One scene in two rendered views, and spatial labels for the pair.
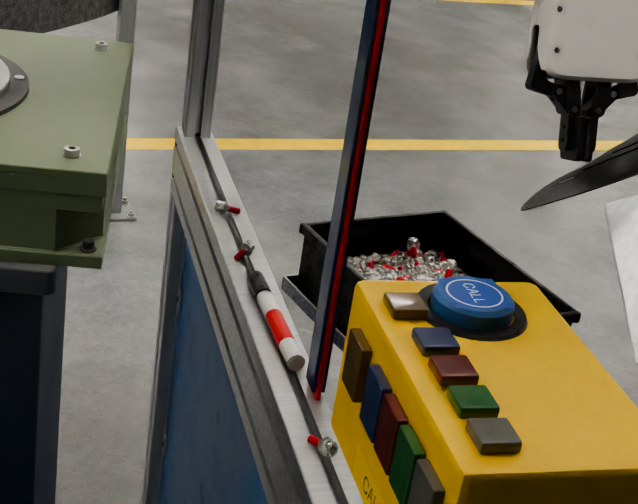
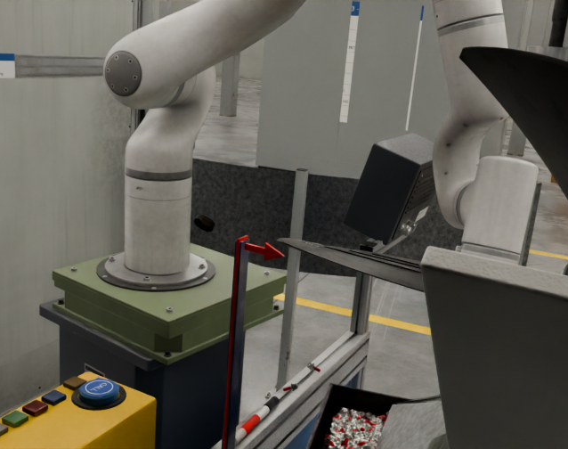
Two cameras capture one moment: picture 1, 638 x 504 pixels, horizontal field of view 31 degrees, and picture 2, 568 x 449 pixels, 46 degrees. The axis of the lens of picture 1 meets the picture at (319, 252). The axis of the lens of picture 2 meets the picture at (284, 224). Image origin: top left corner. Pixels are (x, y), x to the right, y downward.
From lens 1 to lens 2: 0.67 m
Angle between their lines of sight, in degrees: 43
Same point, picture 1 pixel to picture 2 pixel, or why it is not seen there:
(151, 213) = not seen: hidden behind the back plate
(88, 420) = not seen: outside the picture
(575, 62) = not seen: hidden behind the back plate
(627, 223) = (393, 419)
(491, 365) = (58, 413)
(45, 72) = (223, 279)
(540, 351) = (88, 418)
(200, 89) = (360, 308)
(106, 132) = (200, 306)
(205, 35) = (362, 281)
